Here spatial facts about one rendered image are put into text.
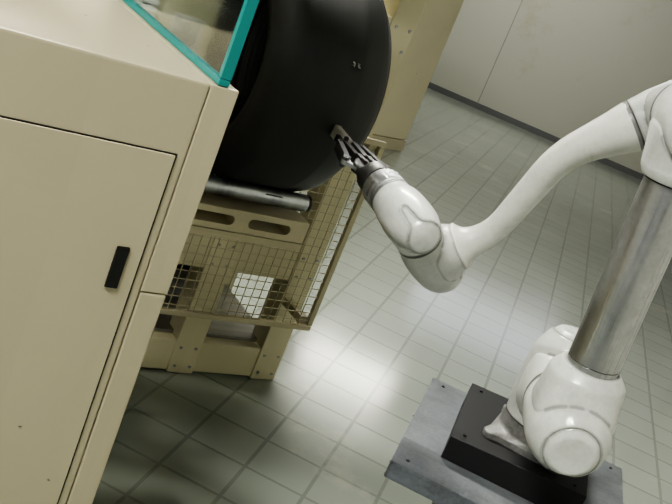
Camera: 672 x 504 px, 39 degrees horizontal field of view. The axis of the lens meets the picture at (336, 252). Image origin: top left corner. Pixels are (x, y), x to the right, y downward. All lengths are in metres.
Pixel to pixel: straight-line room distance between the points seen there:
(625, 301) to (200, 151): 0.80
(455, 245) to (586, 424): 0.46
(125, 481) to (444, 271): 1.18
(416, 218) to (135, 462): 1.31
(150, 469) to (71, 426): 1.12
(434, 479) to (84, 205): 0.90
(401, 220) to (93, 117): 0.68
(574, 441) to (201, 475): 1.38
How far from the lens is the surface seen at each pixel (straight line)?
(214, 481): 2.89
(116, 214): 1.55
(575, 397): 1.83
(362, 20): 2.24
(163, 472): 2.85
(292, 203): 2.41
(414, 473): 1.97
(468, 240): 2.01
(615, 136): 1.89
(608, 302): 1.80
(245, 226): 2.35
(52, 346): 1.64
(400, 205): 1.90
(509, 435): 2.11
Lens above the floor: 1.56
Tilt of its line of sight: 18 degrees down
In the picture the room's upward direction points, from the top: 22 degrees clockwise
